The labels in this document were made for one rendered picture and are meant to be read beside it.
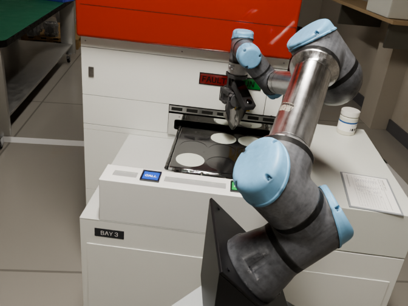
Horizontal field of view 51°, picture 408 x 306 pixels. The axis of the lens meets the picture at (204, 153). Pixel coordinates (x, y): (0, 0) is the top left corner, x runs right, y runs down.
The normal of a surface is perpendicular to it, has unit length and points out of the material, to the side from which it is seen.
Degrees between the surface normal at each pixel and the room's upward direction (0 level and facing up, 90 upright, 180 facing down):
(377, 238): 90
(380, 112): 90
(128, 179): 0
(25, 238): 0
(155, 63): 90
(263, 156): 50
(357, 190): 0
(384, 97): 90
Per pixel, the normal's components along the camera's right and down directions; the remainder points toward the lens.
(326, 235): 0.07, 0.31
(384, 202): 0.09, -0.89
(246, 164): -0.68, -0.55
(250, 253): -0.27, -0.52
